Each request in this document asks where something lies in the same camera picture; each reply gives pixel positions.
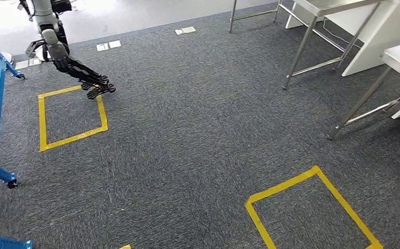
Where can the bystander robot grey hand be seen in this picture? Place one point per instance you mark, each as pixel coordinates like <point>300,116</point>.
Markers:
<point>60,56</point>

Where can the black lattice plastic part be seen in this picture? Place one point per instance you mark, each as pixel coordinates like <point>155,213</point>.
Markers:
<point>89,80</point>

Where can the bystander robot silver arm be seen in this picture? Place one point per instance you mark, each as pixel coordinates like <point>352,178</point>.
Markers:
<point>43,13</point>

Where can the white floor socket plate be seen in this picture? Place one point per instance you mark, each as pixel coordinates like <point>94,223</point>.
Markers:
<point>34,62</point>
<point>21,65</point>
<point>179,32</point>
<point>115,44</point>
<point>102,47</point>
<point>189,30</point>

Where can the bystander robot black body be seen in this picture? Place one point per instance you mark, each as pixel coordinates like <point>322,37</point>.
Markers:
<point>62,5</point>

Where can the white round floor base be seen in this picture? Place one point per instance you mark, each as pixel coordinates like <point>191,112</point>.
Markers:
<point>7,58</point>

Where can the yellow floor tape square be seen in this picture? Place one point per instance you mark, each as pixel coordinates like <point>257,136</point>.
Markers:
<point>41,120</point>
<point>282,186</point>
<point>126,247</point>

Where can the stainless steel table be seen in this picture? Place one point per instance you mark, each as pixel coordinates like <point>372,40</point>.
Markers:
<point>323,5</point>

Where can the bystander robot wrist camera mount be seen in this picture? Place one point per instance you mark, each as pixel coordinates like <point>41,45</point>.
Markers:
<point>31,46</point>

